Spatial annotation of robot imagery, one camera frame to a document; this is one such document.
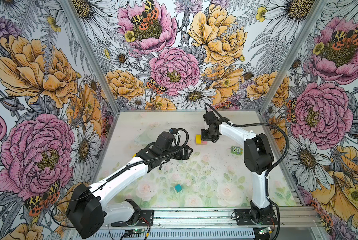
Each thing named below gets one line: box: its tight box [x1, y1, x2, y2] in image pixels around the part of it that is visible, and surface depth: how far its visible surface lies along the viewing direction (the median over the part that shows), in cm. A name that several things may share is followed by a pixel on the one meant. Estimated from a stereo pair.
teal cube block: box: [174, 184, 183, 193], surface depth 85 cm
